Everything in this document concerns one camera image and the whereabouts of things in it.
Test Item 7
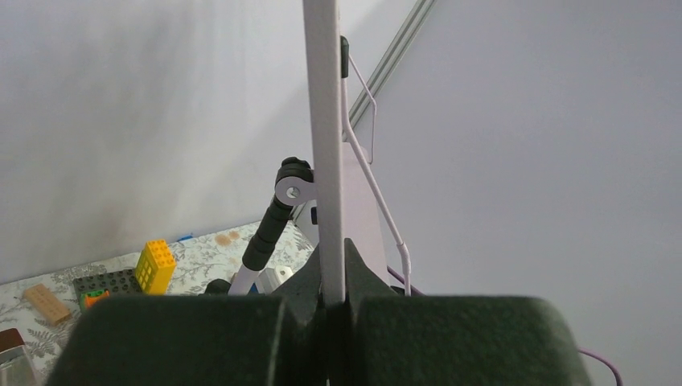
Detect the dark grey brick baseplate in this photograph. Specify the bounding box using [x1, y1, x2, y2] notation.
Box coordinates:
[72, 269, 143, 306]

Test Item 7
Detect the brown metronome box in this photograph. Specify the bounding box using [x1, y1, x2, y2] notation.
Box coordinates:
[1, 328, 39, 386]

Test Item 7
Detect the yellow toy brick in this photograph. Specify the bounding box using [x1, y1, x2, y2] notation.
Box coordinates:
[134, 240, 176, 295]

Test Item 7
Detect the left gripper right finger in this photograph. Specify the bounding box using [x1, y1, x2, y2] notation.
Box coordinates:
[326, 239, 591, 385]

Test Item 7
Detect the orange curved brick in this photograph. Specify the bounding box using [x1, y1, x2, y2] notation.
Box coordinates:
[79, 289, 110, 312]

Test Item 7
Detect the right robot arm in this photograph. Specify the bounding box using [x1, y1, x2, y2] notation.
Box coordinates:
[252, 199, 314, 294]

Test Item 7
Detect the pink music stand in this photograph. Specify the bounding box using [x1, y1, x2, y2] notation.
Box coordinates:
[300, 1, 412, 306]

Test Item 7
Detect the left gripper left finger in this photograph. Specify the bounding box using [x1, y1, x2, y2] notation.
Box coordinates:
[47, 252, 324, 385]

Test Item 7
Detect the wooden block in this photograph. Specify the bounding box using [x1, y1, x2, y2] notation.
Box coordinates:
[23, 284, 72, 326]

